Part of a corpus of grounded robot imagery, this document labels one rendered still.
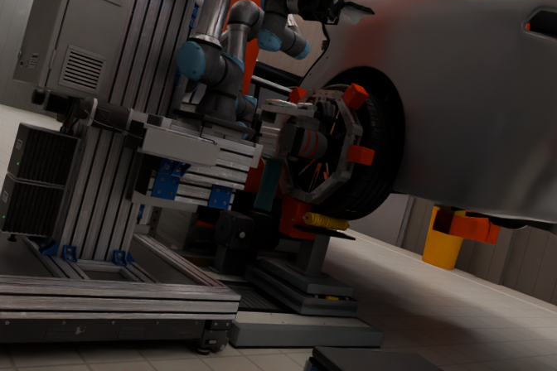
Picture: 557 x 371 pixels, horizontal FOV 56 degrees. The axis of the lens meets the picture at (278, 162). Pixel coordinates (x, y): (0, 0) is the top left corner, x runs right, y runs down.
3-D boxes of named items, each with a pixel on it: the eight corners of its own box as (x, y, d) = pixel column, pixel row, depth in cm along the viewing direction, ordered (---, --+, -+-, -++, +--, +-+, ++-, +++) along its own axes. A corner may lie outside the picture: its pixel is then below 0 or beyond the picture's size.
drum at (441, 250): (432, 260, 670) (447, 206, 669) (463, 272, 634) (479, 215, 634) (411, 257, 640) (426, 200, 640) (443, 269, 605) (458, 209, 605)
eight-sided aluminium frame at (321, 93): (341, 213, 233) (373, 96, 233) (331, 211, 229) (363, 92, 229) (273, 189, 277) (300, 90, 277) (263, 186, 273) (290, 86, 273)
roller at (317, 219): (351, 233, 256) (354, 221, 256) (305, 224, 239) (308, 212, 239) (342, 229, 261) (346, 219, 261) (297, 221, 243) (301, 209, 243)
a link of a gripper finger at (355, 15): (367, 31, 154) (337, 21, 154) (374, 13, 154) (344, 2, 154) (370, 28, 151) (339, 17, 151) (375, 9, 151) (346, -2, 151)
